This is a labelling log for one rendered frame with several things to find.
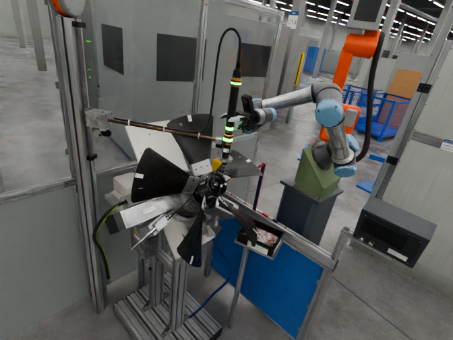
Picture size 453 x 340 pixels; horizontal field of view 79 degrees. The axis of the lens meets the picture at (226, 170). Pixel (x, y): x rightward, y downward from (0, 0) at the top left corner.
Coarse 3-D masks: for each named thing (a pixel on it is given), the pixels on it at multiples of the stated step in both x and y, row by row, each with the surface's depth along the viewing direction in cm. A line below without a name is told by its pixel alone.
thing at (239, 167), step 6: (234, 150) 154; (234, 156) 150; (234, 162) 145; (240, 162) 147; (246, 162) 148; (252, 162) 151; (228, 168) 140; (234, 168) 140; (240, 168) 141; (246, 168) 143; (252, 168) 146; (228, 174) 135; (234, 174) 136; (240, 174) 137; (246, 174) 139; (252, 174) 142; (258, 174) 145
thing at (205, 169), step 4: (204, 160) 128; (208, 160) 127; (192, 164) 128; (196, 164) 128; (200, 164) 128; (204, 164) 128; (208, 164) 127; (192, 168) 128; (196, 168) 128; (204, 168) 128; (208, 168) 127; (196, 172) 128; (200, 172) 128; (204, 172) 128; (208, 172) 127; (196, 176) 128
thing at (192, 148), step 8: (176, 120) 128; (184, 120) 129; (192, 120) 130; (200, 120) 130; (176, 128) 128; (184, 128) 129; (192, 128) 129; (200, 128) 129; (208, 128) 130; (176, 136) 128; (184, 136) 128; (208, 136) 129; (184, 144) 128; (192, 144) 128; (200, 144) 128; (208, 144) 128; (184, 152) 128; (192, 152) 128; (200, 152) 128; (208, 152) 128; (192, 160) 128; (200, 160) 127
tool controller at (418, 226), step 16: (368, 208) 118; (384, 208) 118; (400, 208) 118; (368, 224) 119; (384, 224) 114; (400, 224) 111; (416, 224) 110; (432, 224) 110; (368, 240) 124; (384, 240) 118; (400, 240) 112; (416, 240) 107; (400, 256) 116; (416, 256) 111
